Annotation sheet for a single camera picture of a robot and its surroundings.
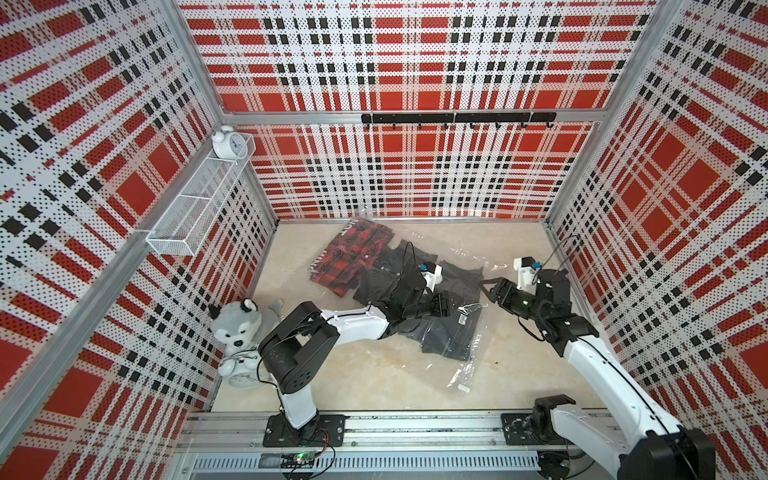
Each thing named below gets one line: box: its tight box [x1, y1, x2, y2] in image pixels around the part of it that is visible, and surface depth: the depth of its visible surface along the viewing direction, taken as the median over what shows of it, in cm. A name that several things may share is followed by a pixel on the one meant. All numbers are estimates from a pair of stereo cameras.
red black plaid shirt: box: [308, 217, 395, 298], surface depth 107 cm
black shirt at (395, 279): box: [353, 240, 438, 313], surface depth 100 cm
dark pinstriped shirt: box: [400, 261, 484, 362], surface depth 90 cm
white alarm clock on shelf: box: [211, 125, 248, 160], surface depth 83 cm
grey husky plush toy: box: [208, 298, 283, 375], surface depth 74 cm
